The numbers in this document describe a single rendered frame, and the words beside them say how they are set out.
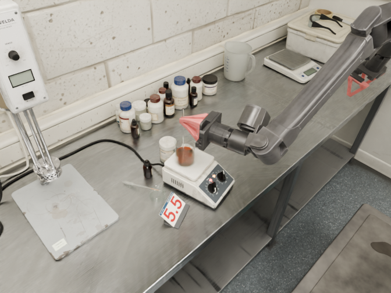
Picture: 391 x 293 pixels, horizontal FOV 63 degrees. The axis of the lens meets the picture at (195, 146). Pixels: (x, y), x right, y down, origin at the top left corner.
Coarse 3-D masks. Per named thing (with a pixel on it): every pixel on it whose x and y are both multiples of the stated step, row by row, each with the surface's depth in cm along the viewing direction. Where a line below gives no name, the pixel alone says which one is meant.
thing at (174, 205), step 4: (172, 196) 96; (176, 196) 97; (172, 200) 96; (176, 200) 97; (180, 200) 98; (168, 204) 94; (172, 204) 95; (176, 204) 96; (180, 204) 97; (168, 208) 93; (172, 208) 94; (176, 208) 95; (180, 208) 96; (164, 212) 92; (168, 212) 93; (172, 212) 94; (176, 212) 95; (164, 216) 91; (168, 216) 92; (172, 216) 93; (176, 216) 94; (168, 220) 92; (172, 220) 93
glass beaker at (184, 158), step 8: (184, 136) 97; (176, 144) 97; (184, 144) 99; (192, 144) 98; (176, 152) 95; (184, 152) 93; (192, 152) 94; (176, 160) 97; (184, 160) 96; (192, 160) 97
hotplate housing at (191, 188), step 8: (208, 168) 101; (168, 176) 100; (176, 176) 98; (200, 176) 98; (168, 184) 103; (176, 184) 100; (184, 184) 98; (192, 184) 96; (232, 184) 103; (184, 192) 101; (192, 192) 98; (200, 192) 95; (224, 192) 99; (200, 200) 98; (208, 200) 95
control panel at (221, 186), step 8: (216, 168) 102; (208, 176) 99; (216, 176) 100; (200, 184) 96; (208, 184) 97; (216, 184) 99; (224, 184) 100; (208, 192) 96; (216, 192) 97; (216, 200) 96
